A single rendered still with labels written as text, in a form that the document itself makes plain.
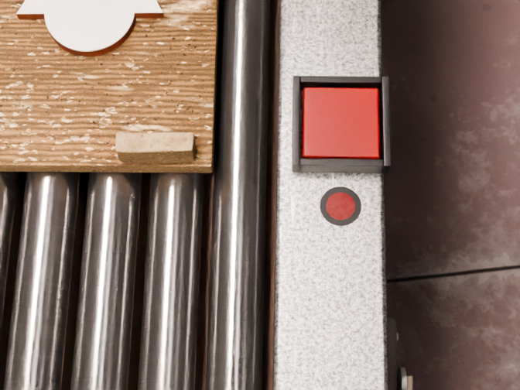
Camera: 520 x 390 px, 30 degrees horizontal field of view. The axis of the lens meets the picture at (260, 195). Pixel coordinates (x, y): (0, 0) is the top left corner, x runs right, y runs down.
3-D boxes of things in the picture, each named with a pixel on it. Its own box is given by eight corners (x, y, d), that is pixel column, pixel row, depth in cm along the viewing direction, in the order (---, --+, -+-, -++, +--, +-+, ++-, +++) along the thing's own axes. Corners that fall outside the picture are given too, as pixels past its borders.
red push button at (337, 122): (377, 94, 78) (379, 87, 76) (378, 164, 76) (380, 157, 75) (302, 93, 78) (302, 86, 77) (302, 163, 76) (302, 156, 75)
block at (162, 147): (196, 144, 75) (193, 129, 72) (196, 165, 74) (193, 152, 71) (121, 143, 75) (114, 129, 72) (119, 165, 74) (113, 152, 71)
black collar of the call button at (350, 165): (387, 85, 78) (389, 76, 76) (389, 173, 76) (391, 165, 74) (292, 84, 78) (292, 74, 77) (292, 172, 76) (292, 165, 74)
